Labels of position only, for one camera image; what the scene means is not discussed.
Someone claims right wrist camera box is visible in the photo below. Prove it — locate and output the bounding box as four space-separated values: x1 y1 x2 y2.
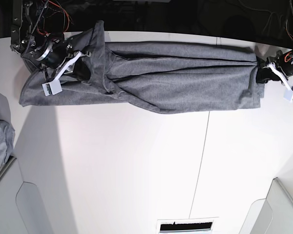
42 80 62 97

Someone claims grey t-shirt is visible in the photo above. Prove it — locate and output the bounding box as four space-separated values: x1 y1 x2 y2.
19 21 264 114

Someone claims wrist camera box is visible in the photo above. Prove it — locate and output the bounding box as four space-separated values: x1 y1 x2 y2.
42 80 62 97
284 89 293 103

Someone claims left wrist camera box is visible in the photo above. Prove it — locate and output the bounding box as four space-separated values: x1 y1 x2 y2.
284 89 293 103

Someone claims white bin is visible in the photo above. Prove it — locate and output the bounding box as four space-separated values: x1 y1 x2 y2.
240 178 293 234
0 156 64 234

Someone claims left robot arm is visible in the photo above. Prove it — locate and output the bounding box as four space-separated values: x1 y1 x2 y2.
256 0 293 94

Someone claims right white bin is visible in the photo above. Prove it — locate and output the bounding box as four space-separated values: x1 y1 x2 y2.
240 178 293 234

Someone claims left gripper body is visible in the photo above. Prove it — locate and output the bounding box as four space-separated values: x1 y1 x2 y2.
265 50 293 91

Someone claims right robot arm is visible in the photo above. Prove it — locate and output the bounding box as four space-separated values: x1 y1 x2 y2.
10 0 83 81

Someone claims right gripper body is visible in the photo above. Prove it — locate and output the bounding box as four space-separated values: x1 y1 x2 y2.
39 40 90 78

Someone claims left white bin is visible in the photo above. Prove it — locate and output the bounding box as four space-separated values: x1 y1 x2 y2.
0 156 64 234

